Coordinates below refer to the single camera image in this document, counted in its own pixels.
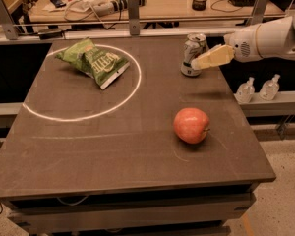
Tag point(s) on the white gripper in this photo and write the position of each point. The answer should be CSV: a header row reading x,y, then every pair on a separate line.
x,y
243,47

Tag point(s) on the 7up soda can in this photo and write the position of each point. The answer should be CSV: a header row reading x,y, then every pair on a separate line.
x,y
195,45

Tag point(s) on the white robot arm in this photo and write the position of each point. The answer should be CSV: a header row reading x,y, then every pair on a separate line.
x,y
274,39

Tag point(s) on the green jalapeno chip bag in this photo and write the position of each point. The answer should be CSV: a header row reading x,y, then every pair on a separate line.
x,y
101,65

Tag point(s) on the clear sanitizer bottle left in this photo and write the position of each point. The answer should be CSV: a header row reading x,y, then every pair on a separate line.
x,y
245,91

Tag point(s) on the clear sanitizer bottle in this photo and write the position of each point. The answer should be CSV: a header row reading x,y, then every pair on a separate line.
x,y
245,91
270,88

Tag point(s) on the black mesh cup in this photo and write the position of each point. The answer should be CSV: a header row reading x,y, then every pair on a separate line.
x,y
199,5

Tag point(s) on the clear sanitizer bottle right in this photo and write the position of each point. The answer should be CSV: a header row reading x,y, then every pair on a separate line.
x,y
270,88

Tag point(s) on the red apple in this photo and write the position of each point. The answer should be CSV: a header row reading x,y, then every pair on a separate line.
x,y
191,125

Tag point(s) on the grey cylindrical device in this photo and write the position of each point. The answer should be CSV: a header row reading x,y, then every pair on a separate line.
x,y
117,6

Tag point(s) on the white cloth on desk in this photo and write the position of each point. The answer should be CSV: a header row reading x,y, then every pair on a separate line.
x,y
81,6

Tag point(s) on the metal bracket right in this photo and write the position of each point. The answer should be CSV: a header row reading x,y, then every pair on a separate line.
x,y
257,13

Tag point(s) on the metal bracket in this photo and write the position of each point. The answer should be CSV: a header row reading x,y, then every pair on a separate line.
x,y
133,15
257,13
7,23

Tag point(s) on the metal bracket middle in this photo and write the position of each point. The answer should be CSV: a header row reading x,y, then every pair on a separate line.
x,y
133,15

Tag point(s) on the metal bracket left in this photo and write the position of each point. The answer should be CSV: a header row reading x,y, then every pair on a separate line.
x,y
7,23

